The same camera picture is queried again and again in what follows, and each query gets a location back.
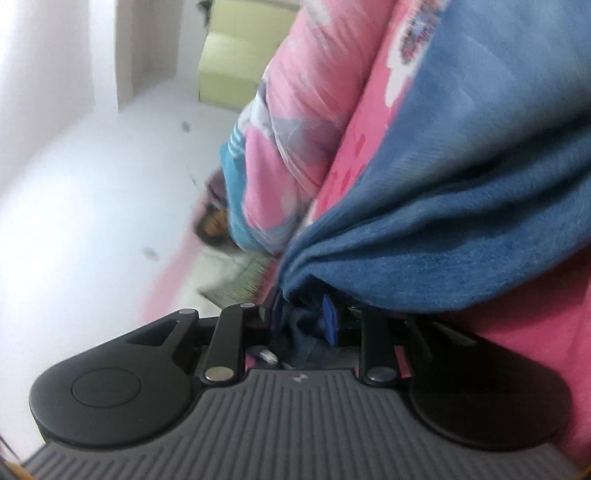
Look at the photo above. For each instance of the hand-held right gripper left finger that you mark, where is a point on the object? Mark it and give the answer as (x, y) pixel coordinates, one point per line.
(258, 318)

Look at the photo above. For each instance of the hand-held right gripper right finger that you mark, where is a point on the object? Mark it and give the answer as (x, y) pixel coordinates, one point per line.
(330, 323)

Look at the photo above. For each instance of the blue denim jeans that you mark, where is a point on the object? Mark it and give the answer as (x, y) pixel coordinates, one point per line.
(438, 207)

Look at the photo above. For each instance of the grey floral pillow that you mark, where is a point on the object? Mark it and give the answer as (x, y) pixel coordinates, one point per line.
(240, 281)

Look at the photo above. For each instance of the pink floral bed blanket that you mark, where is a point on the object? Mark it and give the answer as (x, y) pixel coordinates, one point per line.
(531, 332)

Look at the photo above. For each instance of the pink and blue quilt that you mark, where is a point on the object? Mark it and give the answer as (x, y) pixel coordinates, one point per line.
(295, 115)

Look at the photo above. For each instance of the pale yellow wardrobe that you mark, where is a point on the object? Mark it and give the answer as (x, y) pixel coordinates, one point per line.
(226, 60)

